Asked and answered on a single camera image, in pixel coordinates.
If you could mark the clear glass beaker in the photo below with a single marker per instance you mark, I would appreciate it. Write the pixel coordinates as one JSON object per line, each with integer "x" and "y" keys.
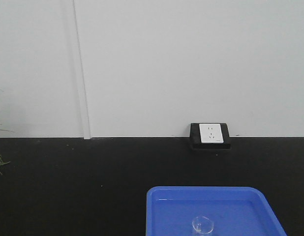
{"x": 202, "y": 226}

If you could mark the blue plastic tray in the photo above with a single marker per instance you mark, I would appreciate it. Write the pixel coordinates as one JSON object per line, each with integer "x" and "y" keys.
{"x": 235, "y": 211}

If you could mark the black socket mounting box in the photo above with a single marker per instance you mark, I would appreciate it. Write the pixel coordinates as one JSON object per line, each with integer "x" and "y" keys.
{"x": 195, "y": 141}

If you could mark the white wall power socket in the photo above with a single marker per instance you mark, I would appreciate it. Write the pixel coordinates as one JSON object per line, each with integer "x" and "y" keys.
{"x": 211, "y": 133}

